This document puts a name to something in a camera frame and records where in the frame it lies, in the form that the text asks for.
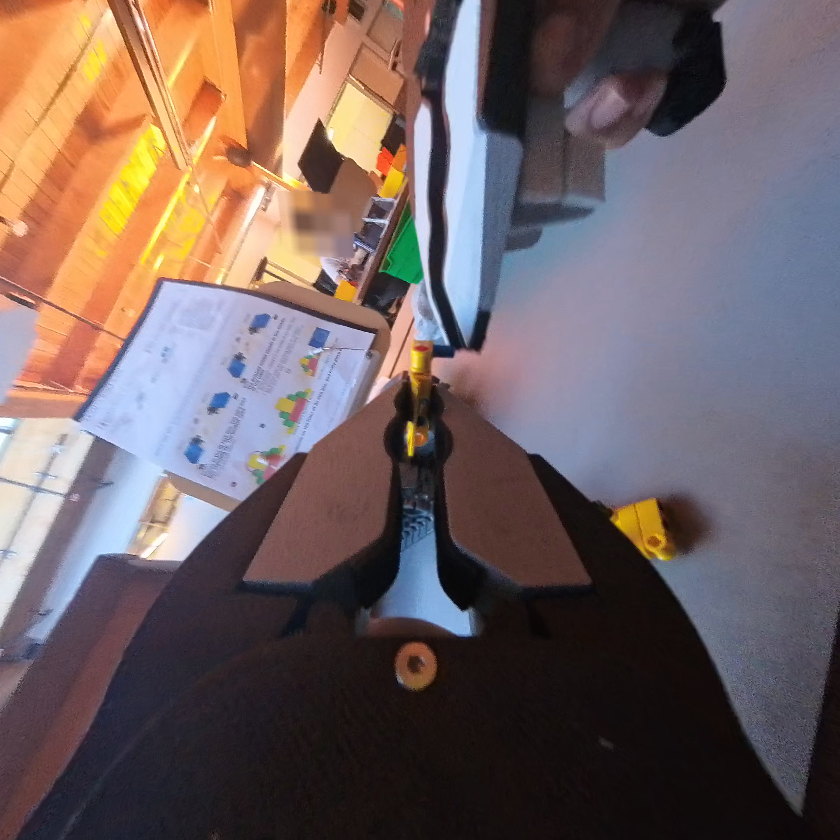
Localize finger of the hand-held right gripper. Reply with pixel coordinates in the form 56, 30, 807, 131
412, 0, 475, 350
449, 0, 525, 350

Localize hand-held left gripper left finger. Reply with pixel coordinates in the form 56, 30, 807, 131
241, 382, 404, 610

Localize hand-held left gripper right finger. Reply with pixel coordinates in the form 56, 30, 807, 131
433, 385, 595, 610

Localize yellow grey toy brick excavator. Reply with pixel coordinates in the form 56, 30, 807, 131
399, 459, 438, 553

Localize yellow brick part black pins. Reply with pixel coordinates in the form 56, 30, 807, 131
609, 497, 678, 563

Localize yellow striped toy brick assembly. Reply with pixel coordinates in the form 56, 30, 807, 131
402, 340, 456, 460

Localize person's right hand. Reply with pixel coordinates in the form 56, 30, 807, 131
535, 0, 669, 148

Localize green plastic bin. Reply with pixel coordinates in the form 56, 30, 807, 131
379, 200, 426, 284

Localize black computer monitor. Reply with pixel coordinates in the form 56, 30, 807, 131
297, 118, 347, 194

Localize instruction sheet on board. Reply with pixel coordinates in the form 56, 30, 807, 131
75, 279, 392, 513

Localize printed instruction sheet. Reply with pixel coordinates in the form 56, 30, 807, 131
77, 281, 378, 503

